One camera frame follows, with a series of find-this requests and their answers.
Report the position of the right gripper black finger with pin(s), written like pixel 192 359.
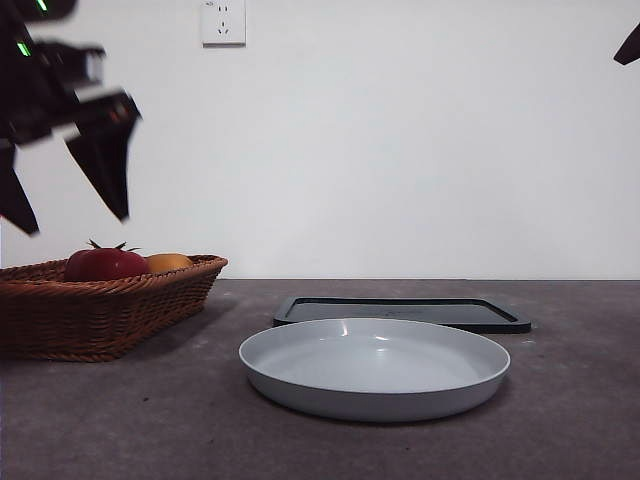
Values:
pixel 631 47

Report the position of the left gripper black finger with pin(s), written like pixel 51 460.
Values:
pixel 15 190
pixel 107 170

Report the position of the red tomato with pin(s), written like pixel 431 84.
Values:
pixel 105 265

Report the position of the orange fruit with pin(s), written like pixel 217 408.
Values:
pixel 167 262

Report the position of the brown wicker basket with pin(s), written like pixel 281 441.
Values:
pixel 90 320

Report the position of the black rectangular tray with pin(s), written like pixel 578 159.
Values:
pixel 470 314

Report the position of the grey round plate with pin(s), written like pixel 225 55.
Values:
pixel 370 395

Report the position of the pale grey camera box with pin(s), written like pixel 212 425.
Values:
pixel 92 65

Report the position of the white wall socket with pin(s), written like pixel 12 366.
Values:
pixel 224 25

